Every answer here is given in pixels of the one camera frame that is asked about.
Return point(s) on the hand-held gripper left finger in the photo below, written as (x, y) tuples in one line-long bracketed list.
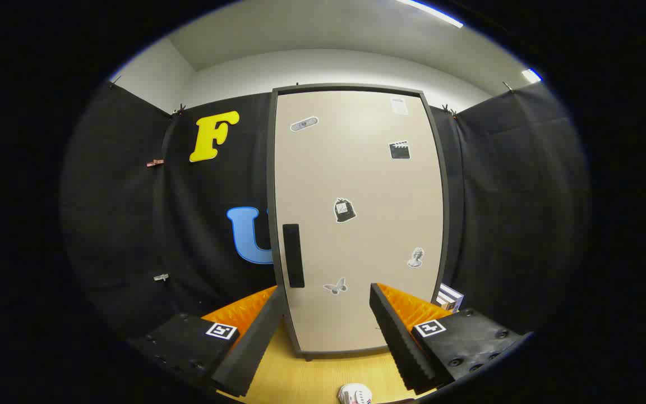
[(255, 336)]

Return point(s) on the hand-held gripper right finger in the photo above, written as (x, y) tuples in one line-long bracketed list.
[(398, 336)]

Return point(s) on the white canvas shoe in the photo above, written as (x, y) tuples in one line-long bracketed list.
[(355, 394)]

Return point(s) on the beige shoe cabinet door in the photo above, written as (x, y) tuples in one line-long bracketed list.
[(356, 179)]

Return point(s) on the grey shoe cabinet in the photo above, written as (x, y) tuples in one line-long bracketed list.
[(345, 87)]

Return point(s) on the small row of books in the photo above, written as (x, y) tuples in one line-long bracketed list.
[(450, 297)]

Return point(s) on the silver clip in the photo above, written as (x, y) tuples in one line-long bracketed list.
[(161, 277)]

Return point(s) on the black backdrop cloth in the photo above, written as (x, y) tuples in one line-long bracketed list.
[(132, 224)]

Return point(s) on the red clip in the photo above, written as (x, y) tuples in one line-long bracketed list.
[(155, 163)]

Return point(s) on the small ceiling light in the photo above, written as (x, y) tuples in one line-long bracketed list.
[(531, 75)]

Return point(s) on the long ceiling light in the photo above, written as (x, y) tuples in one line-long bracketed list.
[(432, 12)]

